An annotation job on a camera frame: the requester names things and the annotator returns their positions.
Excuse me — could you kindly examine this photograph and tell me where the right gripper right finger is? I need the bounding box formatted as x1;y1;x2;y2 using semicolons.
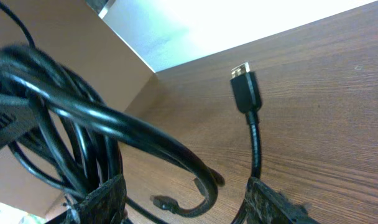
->
245;177;319;224

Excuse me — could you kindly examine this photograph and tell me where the thick black HDMI cable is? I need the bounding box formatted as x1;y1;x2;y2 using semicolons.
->
0;43;263;224

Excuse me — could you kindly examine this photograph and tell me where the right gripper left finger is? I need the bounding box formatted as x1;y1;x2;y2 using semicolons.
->
46;174;127;224

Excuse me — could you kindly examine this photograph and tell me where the thin black USB cable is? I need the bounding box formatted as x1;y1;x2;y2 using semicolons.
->
0;0;227;224

